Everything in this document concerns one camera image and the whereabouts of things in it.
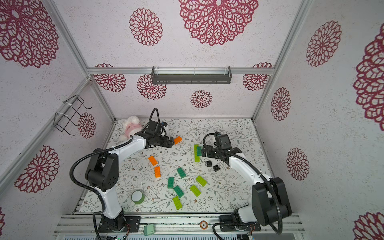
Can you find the black small lego near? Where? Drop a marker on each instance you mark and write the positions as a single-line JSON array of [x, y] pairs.
[[216, 168]]

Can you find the dark green lego brick centre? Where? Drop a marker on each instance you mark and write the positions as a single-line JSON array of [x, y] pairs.
[[181, 173]]

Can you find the lime lego brick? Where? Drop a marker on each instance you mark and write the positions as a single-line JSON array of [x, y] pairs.
[[201, 181], [195, 147], [196, 158], [195, 190], [177, 203]]

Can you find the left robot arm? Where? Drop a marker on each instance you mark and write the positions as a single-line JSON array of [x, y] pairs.
[[103, 170]]

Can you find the orange lego brick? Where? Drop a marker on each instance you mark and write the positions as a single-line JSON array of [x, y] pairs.
[[153, 161], [177, 140], [157, 171]]

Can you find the black wire basket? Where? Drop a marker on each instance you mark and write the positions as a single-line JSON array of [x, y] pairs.
[[66, 117]]

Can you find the round orange sticker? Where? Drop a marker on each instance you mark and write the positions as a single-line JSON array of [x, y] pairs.
[[203, 225]]

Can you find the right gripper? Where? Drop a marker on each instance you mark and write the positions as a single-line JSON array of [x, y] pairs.
[[208, 151]]

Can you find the dark green lego brick top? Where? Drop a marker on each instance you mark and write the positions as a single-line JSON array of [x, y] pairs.
[[199, 151]]

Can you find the dark green lego brick lower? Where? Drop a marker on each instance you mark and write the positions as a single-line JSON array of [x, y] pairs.
[[179, 191]]

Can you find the green tape roll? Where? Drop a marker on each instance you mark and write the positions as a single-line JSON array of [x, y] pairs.
[[138, 197]]

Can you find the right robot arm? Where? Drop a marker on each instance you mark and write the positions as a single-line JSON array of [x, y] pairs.
[[270, 202]]

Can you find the dark green lego brick left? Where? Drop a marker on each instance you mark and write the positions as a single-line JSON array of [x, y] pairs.
[[170, 184]]

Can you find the dark green lego brick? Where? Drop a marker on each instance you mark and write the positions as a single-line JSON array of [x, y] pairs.
[[199, 151], [181, 173], [170, 184], [179, 191]]

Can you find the green connector block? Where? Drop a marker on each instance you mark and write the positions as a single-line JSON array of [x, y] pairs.
[[149, 229]]

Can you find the white plush bunny pink shirt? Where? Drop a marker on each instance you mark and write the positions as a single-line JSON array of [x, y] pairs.
[[131, 126]]

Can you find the lime lego brick bottom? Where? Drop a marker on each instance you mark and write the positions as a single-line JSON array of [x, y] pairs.
[[177, 203]]

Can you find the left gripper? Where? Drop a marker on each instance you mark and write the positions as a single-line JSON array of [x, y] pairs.
[[166, 143]]

